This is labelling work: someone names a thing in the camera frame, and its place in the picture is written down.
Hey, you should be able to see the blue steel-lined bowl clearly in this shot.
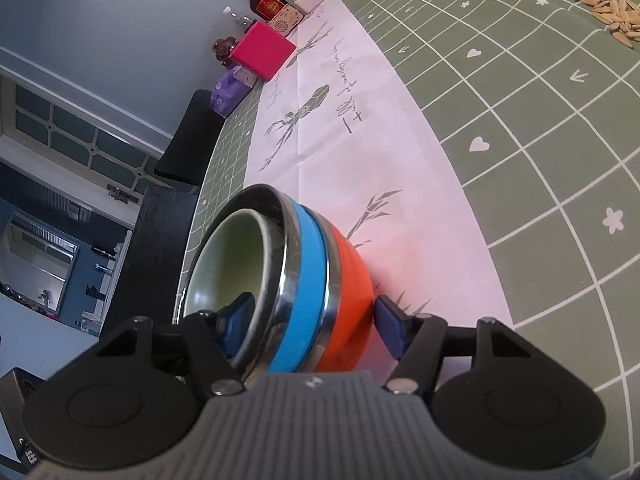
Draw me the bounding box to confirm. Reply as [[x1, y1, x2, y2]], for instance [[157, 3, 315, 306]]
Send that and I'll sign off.
[[268, 196, 340, 373]]

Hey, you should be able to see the green ceramic bowl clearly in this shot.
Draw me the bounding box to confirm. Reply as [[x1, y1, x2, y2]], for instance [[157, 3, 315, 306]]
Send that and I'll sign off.
[[183, 208, 282, 315]]

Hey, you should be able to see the orange steel-lined bowl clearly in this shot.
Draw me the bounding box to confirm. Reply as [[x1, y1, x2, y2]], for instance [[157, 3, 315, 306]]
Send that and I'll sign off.
[[316, 223, 374, 373]]

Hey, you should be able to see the white deer table runner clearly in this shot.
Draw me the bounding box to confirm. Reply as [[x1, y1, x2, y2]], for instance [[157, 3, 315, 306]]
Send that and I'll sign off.
[[243, 0, 514, 391]]

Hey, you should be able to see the purple tissue pack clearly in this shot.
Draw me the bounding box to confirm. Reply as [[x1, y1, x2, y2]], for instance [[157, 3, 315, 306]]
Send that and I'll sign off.
[[209, 66, 257, 118]]

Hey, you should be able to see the pink red box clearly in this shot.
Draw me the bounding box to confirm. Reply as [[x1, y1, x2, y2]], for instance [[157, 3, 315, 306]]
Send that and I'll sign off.
[[229, 22, 296, 81]]

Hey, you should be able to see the brown figurine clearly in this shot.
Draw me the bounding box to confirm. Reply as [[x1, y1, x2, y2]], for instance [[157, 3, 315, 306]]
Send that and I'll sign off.
[[212, 37, 238, 67]]

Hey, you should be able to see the green grid tablecloth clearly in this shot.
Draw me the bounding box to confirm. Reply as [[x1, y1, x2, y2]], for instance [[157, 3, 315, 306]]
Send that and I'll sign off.
[[183, 0, 639, 479]]

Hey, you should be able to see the clear glass bottle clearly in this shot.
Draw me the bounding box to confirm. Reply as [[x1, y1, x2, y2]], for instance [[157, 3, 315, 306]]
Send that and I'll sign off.
[[222, 6, 255, 32]]

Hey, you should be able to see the wooden perforated box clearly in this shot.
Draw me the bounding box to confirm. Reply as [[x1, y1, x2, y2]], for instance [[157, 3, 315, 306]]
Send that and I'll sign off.
[[268, 4, 306, 37]]

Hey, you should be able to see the brown liquor bottle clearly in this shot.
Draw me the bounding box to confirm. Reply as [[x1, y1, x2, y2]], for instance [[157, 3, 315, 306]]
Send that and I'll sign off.
[[248, 0, 288, 22]]

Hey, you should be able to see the pile of sunflower seeds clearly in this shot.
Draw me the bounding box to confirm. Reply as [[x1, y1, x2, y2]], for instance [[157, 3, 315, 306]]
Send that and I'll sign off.
[[574, 0, 640, 49]]

